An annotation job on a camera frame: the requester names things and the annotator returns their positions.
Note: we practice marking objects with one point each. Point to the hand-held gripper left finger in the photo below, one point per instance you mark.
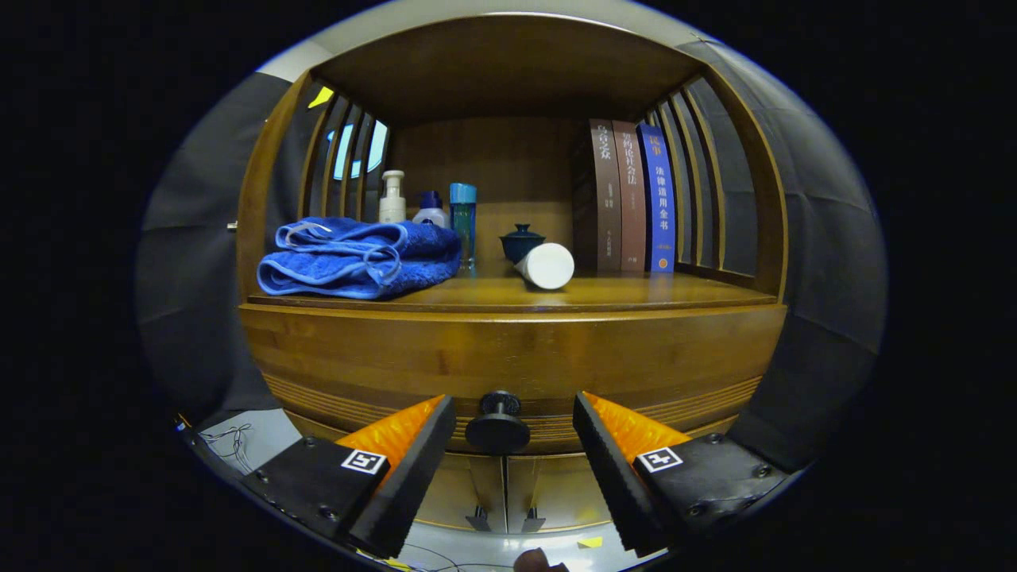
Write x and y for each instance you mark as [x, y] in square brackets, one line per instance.
[413, 477]

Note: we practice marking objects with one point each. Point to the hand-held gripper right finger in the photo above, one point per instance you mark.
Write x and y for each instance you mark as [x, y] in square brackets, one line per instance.
[612, 477]

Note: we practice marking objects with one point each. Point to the wooden drawer with black knob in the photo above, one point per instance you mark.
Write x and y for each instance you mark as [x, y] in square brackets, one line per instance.
[516, 357]

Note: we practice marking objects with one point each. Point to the white and green tube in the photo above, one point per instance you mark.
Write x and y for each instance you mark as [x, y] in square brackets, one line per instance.
[548, 266]

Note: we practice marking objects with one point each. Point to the wooden cabinet door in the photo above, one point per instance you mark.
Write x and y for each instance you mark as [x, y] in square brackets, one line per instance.
[477, 485]
[548, 485]

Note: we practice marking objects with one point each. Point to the wooden countertop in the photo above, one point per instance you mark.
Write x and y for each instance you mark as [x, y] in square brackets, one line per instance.
[636, 290]

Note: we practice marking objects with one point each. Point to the wooden cabinet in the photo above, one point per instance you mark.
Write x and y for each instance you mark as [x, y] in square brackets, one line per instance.
[508, 71]

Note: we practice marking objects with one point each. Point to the yellow floor tape piece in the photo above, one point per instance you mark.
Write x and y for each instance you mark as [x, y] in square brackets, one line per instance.
[589, 542]

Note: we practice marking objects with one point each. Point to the blue folded towel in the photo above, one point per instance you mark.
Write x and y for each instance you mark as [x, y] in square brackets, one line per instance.
[349, 262]

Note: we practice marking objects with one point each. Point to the dark blue lidded teacup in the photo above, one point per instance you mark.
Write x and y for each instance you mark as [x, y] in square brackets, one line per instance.
[518, 242]

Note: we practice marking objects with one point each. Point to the teal clear bottle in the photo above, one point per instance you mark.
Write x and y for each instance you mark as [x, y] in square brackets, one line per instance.
[462, 222]

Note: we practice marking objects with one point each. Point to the white bottle with blue cap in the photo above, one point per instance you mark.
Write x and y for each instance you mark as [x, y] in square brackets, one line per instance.
[430, 216]

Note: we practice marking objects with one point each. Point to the reddish brown book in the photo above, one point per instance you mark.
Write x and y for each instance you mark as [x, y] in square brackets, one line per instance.
[632, 206]

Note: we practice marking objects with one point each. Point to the white pump bottle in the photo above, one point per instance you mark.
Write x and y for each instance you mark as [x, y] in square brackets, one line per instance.
[392, 206]

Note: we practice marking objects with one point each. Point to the blue book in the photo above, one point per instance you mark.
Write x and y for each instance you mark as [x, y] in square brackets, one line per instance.
[659, 206]

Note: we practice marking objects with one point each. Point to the dark brown book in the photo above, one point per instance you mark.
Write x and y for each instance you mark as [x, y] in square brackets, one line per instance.
[608, 199]

